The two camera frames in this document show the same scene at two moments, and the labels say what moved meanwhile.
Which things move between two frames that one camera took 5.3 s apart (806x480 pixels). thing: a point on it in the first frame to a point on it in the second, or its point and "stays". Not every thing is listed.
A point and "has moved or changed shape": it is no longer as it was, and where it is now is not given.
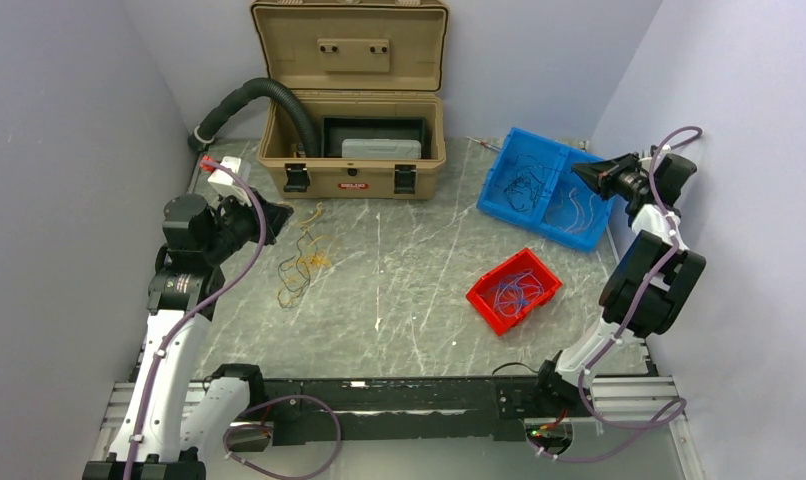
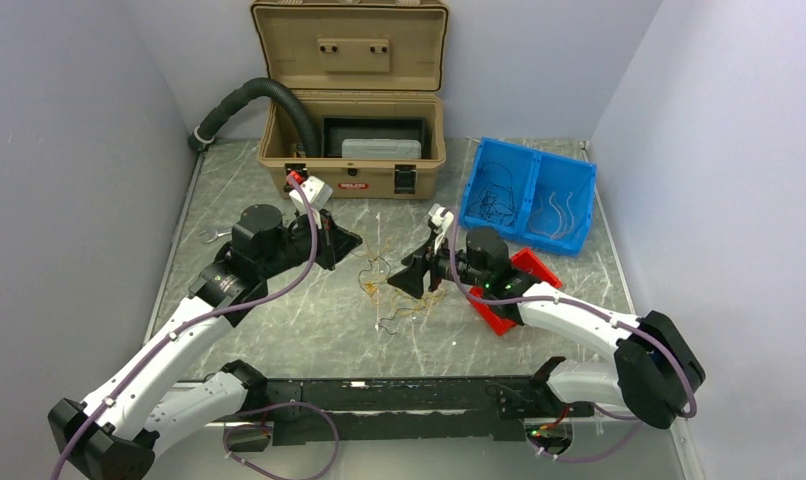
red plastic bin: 519,286 stays
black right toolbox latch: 405,179 stays
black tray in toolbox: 335,129 stays
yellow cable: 571,229 to 566,220
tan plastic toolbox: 372,73 stays
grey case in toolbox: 381,148 stays
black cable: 523,186 to 495,201
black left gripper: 276,216 to 336,242
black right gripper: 602,175 to 411,279
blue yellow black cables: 294,273 has moved or changed shape
